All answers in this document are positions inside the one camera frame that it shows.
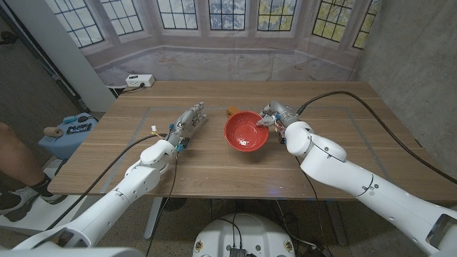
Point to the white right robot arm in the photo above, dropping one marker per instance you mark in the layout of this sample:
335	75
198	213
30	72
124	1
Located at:
357	178

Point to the brown twine roll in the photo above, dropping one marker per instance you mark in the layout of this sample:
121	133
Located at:
53	132

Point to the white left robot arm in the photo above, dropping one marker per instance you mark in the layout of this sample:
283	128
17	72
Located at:
118	196

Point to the orange brick block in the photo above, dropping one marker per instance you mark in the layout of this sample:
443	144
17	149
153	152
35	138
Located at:
232	110

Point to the grey black sneaker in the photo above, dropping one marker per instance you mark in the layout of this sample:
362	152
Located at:
25	203

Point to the person's bare leg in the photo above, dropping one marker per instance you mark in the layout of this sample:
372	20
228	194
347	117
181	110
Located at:
16	157

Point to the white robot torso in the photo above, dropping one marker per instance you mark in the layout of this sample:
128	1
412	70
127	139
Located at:
244	235

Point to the black round floor fan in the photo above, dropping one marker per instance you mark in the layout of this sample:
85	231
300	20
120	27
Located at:
174	204

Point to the teal small gadget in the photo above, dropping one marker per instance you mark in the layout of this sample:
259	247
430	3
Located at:
69	119

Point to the grey table leg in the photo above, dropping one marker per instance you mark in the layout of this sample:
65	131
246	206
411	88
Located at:
153	217
336	223

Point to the printed window backdrop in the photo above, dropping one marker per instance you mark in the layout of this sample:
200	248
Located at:
228	64

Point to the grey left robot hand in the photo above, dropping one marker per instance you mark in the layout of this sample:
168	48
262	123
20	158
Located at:
185	123

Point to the white floor mat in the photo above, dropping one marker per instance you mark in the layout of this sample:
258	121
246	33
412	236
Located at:
39	217

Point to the blue box stool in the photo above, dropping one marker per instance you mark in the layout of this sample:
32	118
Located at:
60	144

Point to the black small mouse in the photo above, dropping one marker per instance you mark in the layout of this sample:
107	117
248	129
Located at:
83	118

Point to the white power strip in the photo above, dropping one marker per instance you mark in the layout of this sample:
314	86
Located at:
140	80

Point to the black flat remote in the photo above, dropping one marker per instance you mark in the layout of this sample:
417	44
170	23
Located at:
79	128

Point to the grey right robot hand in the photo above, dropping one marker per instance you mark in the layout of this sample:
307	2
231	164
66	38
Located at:
280	110

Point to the red speckled bowl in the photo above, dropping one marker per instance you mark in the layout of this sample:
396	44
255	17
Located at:
244	133

